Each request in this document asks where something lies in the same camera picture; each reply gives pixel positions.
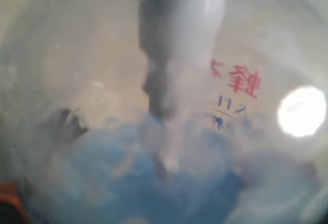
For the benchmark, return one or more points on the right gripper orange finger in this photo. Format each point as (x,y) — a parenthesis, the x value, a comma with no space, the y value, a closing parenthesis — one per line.
(9,195)

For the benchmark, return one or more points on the blue pump soap bottle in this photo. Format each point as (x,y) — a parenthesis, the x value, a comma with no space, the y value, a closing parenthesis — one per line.
(167,111)

